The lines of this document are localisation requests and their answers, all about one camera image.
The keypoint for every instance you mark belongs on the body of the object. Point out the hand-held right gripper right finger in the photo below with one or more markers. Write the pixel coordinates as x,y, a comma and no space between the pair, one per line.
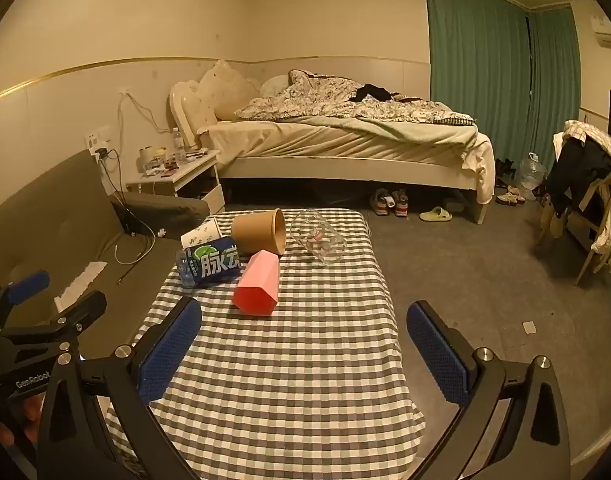
435,355

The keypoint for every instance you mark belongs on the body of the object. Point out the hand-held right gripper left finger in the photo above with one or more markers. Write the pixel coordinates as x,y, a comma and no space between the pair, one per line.
168,345

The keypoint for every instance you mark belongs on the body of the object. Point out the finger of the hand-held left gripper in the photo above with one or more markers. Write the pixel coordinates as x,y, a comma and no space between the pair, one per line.
80,307
31,282

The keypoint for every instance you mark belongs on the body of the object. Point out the pink faceted cup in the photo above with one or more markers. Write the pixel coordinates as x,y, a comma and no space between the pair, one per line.
255,285

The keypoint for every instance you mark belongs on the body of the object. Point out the white patterned paper cup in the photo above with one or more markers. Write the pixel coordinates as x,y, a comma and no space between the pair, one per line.
203,234

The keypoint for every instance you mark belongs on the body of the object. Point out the brown paper cup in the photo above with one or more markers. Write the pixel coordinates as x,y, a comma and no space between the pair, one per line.
255,232

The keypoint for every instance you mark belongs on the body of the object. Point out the clear glass cup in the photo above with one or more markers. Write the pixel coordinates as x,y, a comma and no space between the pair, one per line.
316,237

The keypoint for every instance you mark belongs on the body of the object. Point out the person's left hand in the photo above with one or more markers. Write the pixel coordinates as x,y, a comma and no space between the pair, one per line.
29,410

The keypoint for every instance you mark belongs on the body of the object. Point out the white paper sheet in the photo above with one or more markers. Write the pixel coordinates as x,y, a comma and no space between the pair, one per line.
80,285

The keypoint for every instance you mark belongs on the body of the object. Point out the grey sofa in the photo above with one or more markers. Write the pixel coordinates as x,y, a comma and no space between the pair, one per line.
45,240

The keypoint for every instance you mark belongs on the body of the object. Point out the blue drink bottle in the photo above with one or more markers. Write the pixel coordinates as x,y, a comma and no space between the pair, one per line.
210,262

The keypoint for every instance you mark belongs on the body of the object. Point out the small paper scrap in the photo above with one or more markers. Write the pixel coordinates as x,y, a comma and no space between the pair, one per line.
530,327

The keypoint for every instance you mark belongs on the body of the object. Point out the dark grey sofa cushion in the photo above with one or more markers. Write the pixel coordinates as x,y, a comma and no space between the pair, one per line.
160,210

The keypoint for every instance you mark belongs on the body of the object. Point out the checkered cloth table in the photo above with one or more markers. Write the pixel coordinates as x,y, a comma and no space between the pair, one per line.
295,370

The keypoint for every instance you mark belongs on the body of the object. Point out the green slipper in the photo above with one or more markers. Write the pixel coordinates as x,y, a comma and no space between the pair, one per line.
435,215

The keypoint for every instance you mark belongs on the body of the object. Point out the grey sneaker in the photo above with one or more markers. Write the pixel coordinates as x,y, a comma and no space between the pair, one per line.
380,204
400,204

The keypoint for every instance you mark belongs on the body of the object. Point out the white roll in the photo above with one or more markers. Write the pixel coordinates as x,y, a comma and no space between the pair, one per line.
146,159

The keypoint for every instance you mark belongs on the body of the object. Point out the white nightstand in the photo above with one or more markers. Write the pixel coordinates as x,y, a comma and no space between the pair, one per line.
195,180

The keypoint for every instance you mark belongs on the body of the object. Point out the beige shoes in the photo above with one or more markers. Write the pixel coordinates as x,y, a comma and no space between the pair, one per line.
510,196

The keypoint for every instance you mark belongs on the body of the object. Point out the wooden chair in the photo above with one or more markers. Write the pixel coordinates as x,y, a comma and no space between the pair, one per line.
593,255

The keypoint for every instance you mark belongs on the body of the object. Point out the clear water bottle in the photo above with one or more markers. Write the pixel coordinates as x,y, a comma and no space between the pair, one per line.
177,147

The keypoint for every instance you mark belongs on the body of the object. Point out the clear plastic water jug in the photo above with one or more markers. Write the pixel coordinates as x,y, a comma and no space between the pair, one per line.
529,175

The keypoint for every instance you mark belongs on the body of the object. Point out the white bed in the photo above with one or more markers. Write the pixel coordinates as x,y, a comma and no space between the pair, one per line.
345,166

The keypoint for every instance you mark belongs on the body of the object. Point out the beige bed sheet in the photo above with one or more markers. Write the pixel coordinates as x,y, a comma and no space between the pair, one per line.
345,137

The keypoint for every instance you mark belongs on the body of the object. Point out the pile of clothes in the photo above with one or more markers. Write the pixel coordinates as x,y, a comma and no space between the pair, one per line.
585,160

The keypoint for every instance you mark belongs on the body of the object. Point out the large cream pillow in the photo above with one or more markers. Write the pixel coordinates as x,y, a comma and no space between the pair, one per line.
228,87

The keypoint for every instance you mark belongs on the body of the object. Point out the black garment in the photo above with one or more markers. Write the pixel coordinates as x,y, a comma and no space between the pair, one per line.
375,93

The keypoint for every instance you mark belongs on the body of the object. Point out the patterned quilt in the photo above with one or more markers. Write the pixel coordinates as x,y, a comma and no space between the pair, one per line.
335,102

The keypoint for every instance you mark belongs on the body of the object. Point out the green curtain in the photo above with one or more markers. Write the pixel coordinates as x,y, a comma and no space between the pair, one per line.
555,70
475,50

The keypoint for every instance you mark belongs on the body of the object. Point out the white air conditioner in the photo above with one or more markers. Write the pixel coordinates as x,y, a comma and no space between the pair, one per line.
608,32

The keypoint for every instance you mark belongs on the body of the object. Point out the white wall outlet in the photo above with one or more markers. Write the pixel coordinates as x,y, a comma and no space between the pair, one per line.
98,139

